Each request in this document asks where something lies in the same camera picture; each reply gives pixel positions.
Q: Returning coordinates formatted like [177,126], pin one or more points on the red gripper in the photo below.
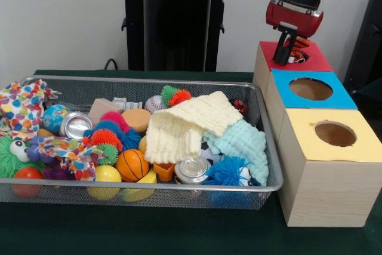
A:
[298,20]

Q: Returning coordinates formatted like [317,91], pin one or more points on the orange striped tiger plush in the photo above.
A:
[301,49]

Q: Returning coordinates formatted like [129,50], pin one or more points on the cream waffle cloth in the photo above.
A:
[173,135]

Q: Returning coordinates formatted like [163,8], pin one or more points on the colourful spotted cloth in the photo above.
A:
[21,108]

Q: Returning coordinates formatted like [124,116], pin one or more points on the wooden box with three holes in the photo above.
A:
[328,195]

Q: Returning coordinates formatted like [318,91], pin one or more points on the black upright panel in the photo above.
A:
[367,43]

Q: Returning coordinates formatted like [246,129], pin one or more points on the dark green table cloth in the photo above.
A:
[373,87]
[149,231]

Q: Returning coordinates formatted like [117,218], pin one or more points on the mint waffle cloth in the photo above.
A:
[247,147]

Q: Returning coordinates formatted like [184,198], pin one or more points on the blue fuzzy toy with eyes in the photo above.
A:
[226,171]

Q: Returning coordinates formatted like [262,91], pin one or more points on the silver drink can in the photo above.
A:
[192,171]

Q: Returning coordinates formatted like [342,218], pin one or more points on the orange round sponge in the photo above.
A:
[135,116]

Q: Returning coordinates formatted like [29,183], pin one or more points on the blue orange spiky ball toy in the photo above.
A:
[128,140]

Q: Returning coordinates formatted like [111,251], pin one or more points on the orange toy basketball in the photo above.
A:
[131,165]

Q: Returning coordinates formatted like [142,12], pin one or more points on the blue green globe ball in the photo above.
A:
[55,117]

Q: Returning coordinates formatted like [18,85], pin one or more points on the green fuzzy toy with eyes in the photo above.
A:
[7,159]

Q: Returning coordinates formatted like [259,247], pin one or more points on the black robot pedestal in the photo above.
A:
[179,34]

